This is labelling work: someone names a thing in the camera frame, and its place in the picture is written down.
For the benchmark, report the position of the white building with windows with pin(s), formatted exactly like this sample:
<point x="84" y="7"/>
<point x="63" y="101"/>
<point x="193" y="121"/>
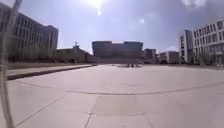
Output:
<point x="210" y="40"/>

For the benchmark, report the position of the dark low kerb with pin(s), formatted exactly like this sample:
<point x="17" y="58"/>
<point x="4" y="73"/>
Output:
<point x="50" y="71"/>

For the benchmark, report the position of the tall grey-white building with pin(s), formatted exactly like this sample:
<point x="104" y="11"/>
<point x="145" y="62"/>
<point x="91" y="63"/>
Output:
<point x="185" y="46"/>

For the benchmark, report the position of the large grey building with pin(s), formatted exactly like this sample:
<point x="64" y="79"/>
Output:
<point x="30" y="36"/>

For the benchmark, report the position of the low dark building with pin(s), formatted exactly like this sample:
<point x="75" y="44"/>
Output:
<point x="73" y="55"/>

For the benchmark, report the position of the small dark building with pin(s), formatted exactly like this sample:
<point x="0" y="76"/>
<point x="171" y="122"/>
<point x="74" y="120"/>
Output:
<point x="149" y="55"/>

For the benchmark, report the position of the pale concrete paved plaza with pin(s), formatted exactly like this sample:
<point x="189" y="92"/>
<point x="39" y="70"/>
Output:
<point x="116" y="86"/>

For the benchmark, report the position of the low grey building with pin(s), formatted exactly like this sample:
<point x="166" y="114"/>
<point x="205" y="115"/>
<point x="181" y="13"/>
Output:
<point x="170" y="56"/>

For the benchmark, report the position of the wide dark building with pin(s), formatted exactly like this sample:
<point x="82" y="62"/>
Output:
<point x="116" y="50"/>

